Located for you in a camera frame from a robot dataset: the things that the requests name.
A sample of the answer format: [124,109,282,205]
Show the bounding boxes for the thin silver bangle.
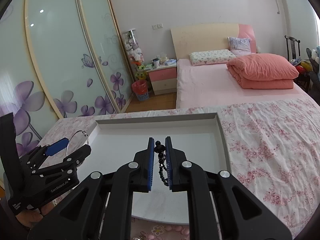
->
[66,130,89,157]

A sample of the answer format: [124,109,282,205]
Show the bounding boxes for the black bead bracelet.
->
[153,140,170,187]

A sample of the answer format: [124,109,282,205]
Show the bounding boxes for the person's left hand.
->
[16,202,55,228]

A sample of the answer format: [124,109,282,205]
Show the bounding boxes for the grey white shallow box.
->
[42,112,231,225]

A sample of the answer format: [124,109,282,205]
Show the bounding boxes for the floral pink white bedsheet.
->
[37,97,320,240]

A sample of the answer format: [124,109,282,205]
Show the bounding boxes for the red lined waste basket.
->
[131,80,149,101]

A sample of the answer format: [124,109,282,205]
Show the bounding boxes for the sliding glass floral wardrobe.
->
[1,0,133,157]

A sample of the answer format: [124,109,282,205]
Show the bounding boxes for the pink cream nightstand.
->
[147,65,177,95]

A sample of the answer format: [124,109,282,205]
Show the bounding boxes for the pink bed with headboard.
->
[170,23,307,108]

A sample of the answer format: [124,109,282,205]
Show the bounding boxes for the clear tube of plush toys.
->
[122,28,145,80]

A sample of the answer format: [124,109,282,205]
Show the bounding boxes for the folded salmon quilt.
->
[227,53,299,89]

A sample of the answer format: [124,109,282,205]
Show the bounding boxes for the floral white pillow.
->
[189,49,236,66]

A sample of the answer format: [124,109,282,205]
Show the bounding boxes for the dark wooden chair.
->
[284,35,311,93]

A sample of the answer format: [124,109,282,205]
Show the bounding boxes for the lavender small pillow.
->
[228,37,252,56]

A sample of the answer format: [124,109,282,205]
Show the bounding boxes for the white wall socket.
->
[152,23,163,30]

